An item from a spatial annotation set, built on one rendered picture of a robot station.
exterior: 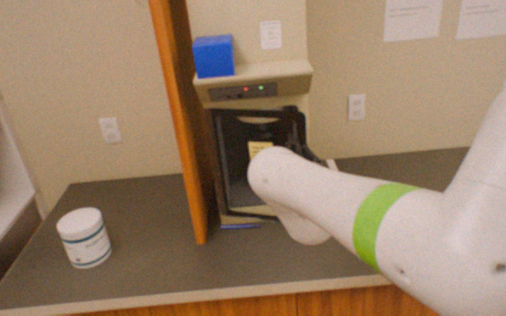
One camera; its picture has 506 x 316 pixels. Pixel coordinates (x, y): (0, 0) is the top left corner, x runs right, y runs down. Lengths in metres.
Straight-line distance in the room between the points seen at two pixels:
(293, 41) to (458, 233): 0.87
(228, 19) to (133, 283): 0.82
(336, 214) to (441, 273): 0.17
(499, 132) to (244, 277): 0.94
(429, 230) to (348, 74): 1.33
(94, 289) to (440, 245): 1.12
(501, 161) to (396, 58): 1.34
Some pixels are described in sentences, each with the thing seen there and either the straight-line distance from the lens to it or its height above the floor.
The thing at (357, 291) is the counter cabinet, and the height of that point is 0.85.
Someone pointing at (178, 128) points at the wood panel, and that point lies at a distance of 1.20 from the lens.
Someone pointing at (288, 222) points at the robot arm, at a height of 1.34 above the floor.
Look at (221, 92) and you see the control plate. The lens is 1.16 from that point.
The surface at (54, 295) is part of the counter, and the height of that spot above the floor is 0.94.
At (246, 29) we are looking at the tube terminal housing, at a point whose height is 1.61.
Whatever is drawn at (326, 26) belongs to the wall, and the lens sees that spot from 1.66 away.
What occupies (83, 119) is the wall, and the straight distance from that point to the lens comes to 1.86.
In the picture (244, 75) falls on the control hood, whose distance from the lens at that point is 1.11.
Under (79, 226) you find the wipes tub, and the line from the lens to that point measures 1.40.
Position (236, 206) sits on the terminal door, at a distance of 1.39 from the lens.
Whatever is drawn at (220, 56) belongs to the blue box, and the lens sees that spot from 1.10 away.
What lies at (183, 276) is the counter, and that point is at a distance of 1.32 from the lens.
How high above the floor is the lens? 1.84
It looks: 28 degrees down
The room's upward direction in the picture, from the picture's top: 6 degrees counter-clockwise
